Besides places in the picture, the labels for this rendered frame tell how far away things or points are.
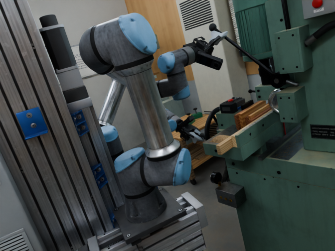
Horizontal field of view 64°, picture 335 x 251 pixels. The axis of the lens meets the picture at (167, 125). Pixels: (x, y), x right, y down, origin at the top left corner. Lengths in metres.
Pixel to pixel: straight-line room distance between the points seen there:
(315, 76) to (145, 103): 0.66
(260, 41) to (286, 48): 0.21
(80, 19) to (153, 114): 3.46
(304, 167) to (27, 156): 1.02
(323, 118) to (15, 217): 1.16
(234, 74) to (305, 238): 1.88
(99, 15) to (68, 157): 3.41
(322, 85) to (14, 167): 1.12
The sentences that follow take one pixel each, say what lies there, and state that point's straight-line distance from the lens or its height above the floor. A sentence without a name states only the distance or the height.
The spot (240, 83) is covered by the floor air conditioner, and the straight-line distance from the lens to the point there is 2.96.
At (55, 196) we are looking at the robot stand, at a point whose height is 0.95.
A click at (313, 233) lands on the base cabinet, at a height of 0.47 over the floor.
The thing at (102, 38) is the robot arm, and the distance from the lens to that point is 0.77.
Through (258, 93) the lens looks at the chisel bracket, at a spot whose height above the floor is 1.04.
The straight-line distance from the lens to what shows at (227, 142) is 1.12.
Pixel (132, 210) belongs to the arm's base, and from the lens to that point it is 0.98.
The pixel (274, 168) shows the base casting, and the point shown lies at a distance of 1.25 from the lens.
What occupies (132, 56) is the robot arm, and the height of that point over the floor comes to 1.35.
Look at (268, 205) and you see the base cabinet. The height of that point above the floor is 0.55.
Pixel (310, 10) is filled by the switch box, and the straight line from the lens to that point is 1.05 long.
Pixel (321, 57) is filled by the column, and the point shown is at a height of 1.18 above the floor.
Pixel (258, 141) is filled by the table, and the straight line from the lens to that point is 1.24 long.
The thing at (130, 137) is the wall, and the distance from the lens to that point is 4.35.
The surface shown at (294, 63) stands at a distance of 1.07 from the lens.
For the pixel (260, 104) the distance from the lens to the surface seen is 1.44.
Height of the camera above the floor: 1.35
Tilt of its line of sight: 16 degrees down
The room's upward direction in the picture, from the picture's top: 16 degrees counter-clockwise
